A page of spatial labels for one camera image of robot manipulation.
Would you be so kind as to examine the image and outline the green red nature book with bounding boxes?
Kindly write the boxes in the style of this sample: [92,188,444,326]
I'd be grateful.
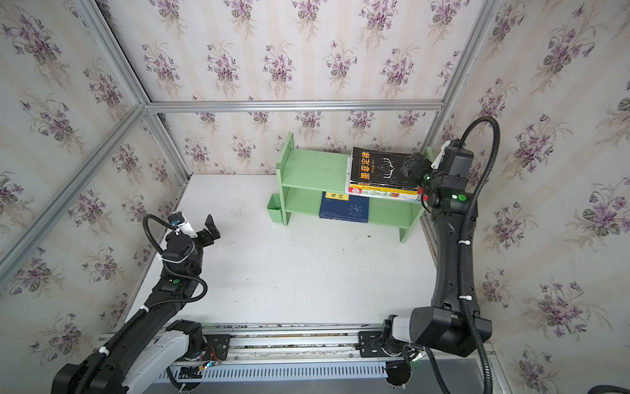
[347,189,421,203]

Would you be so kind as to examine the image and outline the black book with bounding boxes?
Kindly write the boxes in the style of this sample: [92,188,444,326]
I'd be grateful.
[349,147,419,194]

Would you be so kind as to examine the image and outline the yellow book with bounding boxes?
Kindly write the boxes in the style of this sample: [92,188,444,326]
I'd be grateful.
[348,183,419,195]

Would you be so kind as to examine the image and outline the dark blue book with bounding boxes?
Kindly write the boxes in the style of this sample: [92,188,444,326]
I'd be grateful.
[319,192,369,223]

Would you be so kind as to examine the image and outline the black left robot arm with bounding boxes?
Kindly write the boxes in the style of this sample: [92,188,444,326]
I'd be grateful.
[51,212,221,393]

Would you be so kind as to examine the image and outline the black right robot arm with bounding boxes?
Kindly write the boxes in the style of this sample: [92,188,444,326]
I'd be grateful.
[378,148,492,357]

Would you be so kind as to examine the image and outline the green wooden bookshelf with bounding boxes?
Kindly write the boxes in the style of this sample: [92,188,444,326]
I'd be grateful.
[267,133,425,243]

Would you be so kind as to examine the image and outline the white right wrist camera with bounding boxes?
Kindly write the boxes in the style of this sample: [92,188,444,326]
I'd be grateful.
[431,140,457,170]

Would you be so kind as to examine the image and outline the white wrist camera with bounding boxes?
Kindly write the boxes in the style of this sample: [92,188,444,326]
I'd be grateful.
[431,140,457,170]
[167,211,197,238]

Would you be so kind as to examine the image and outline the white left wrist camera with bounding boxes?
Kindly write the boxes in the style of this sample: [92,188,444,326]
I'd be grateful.
[167,211,197,238]

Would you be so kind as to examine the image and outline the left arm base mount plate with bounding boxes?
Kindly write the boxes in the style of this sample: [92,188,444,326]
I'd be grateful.
[198,334,232,362]

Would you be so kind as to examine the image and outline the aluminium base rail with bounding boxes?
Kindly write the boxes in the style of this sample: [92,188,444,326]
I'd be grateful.
[85,322,498,368]

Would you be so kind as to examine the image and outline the aluminium frame top bar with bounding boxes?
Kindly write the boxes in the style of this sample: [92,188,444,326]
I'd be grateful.
[144,99,444,113]

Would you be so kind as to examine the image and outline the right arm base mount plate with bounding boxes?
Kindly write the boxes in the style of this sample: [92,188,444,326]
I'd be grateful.
[355,331,390,358]

